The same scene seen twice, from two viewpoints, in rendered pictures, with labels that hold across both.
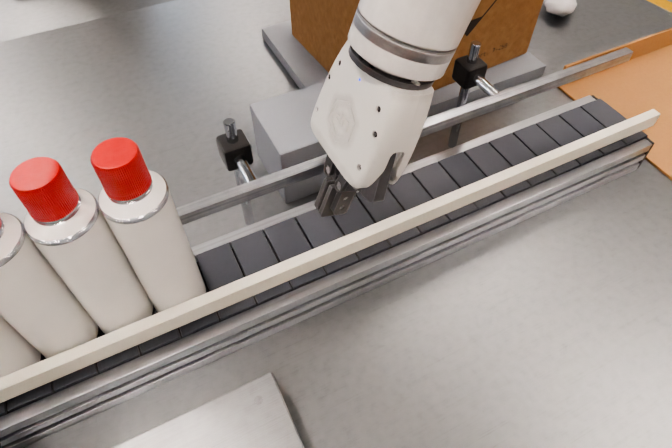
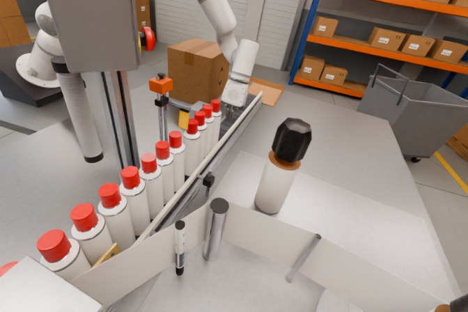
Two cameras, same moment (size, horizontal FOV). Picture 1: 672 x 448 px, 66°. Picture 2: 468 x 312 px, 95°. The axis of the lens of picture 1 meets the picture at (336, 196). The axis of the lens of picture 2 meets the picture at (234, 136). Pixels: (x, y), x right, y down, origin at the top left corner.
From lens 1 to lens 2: 64 cm
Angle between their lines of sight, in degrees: 37
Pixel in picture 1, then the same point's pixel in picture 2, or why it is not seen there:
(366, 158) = (242, 99)
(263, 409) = (245, 154)
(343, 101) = (232, 90)
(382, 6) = (242, 69)
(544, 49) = not seen: hidden behind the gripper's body
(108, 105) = not seen: hidden behind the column
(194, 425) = (237, 161)
